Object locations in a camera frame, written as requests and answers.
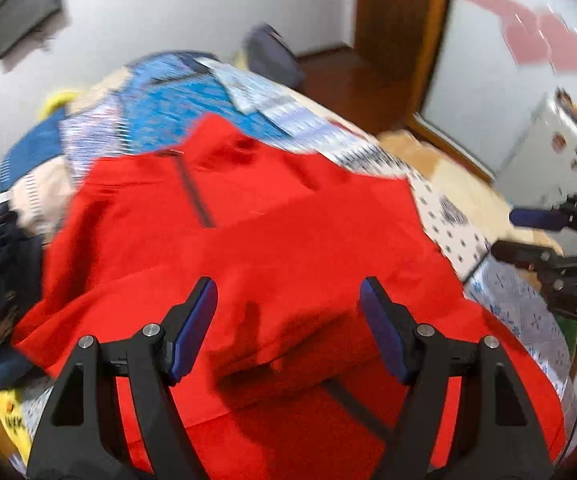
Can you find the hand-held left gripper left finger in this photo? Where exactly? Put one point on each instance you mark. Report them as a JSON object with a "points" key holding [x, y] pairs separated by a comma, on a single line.
{"points": [[196, 332]]}

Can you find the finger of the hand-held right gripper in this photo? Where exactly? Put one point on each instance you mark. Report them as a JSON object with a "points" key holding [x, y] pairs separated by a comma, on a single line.
{"points": [[515, 252], [535, 218]]}

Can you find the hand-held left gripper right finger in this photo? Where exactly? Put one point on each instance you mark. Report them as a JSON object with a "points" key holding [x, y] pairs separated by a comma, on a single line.
{"points": [[382, 332]]}

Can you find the red garment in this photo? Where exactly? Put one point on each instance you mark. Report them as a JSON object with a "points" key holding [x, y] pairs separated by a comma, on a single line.
{"points": [[268, 240]]}

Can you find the white cabinet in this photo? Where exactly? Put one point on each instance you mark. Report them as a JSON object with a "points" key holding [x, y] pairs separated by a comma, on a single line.
{"points": [[550, 150]]}

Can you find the yellow printed garment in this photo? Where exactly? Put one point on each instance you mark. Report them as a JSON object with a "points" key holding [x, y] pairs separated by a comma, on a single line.
{"points": [[11, 412]]}

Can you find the blue patchwork blanket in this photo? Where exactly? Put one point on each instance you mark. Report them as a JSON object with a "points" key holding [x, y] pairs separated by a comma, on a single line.
{"points": [[178, 95]]}

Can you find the pink wall poster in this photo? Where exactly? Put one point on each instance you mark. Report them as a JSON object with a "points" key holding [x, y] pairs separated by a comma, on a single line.
{"points": [[533, 35]]}

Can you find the wooden door frame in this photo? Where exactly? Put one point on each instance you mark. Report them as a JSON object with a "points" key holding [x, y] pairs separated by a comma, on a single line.
{"points": [[401, 40]]}

